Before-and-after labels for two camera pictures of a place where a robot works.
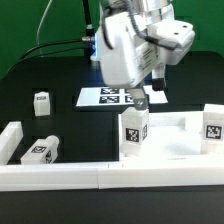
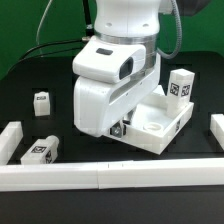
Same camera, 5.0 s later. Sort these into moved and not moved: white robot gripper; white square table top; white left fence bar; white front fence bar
Moved: white robot gripper; white square table top
Not moved: white left fence bar; white front fence bar
